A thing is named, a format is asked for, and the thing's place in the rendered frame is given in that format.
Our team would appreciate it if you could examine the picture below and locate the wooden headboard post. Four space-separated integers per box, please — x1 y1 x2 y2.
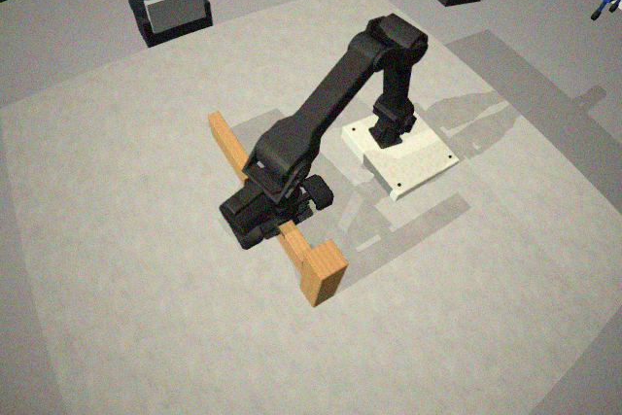
299 239 348 307

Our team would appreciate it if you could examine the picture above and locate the long wooden board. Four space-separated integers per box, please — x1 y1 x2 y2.
208 111 312 274

